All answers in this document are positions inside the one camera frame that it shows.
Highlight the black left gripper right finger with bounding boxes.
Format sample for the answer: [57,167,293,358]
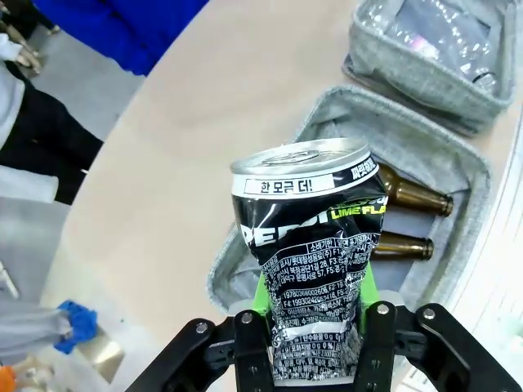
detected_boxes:
[354,261,522,392]

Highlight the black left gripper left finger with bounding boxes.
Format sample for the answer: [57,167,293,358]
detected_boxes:
[124,272,279,392]

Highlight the brown glass bottle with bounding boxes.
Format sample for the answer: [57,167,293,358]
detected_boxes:
[375,162,455,216]
[369,231,435,262]

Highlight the crushed black Pepsi can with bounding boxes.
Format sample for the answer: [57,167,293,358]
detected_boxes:
[229,137,388,387]

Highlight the grey basket labelled Bottle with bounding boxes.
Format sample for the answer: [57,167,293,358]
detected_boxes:
[206,85,494,318]

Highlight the grey basket labelled Plastic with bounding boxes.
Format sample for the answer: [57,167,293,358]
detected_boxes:
[342,0,518,138]

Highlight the blue cloth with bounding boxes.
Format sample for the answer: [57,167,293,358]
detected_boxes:
[54,300,99,354]

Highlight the grey cloth bundle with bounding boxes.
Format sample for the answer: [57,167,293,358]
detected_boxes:
[0,304,71,364]

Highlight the orange object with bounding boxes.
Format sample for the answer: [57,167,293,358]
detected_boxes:
[0,365,17,392]

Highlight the black trousers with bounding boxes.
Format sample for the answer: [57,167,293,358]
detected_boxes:
[0,60,104,205]

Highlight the crushed clear plastic bottle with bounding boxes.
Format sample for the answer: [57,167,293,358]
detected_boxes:
[432,24,502,93]

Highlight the person in blue hoodie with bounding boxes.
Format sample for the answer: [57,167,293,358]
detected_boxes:
[31,0,209,78]

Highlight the grey long sleeve shirt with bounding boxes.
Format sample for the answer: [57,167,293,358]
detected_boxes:
[0,32,60,203]

